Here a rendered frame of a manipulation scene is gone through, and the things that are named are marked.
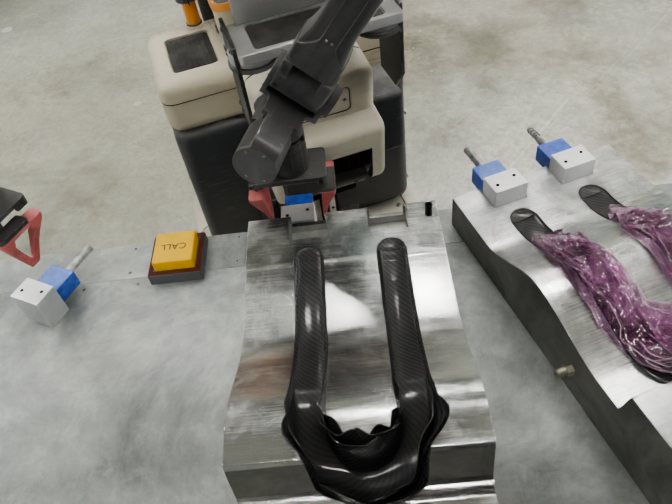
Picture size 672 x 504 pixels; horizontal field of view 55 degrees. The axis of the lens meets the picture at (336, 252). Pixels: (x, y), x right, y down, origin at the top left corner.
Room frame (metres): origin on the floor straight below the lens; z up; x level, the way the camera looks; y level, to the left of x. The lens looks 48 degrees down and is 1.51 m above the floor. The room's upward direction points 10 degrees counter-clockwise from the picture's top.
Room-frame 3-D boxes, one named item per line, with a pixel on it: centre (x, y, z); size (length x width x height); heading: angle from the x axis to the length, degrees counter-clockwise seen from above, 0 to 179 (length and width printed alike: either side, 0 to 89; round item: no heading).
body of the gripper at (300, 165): (0.69, 0.04, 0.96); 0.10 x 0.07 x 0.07; 86
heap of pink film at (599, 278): (0.44, -0.35, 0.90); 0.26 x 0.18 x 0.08; 13
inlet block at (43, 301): (0.66, 0.41, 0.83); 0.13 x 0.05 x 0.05; 148
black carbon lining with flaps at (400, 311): (0.40, -0.01, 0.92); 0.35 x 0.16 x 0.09; 176
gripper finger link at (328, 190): (0.69, 0.02, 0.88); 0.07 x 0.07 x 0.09; 86
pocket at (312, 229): (0.62, 0.03, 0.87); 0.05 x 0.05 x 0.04; 86
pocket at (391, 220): (0.61, -0.08, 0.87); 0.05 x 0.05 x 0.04; 86
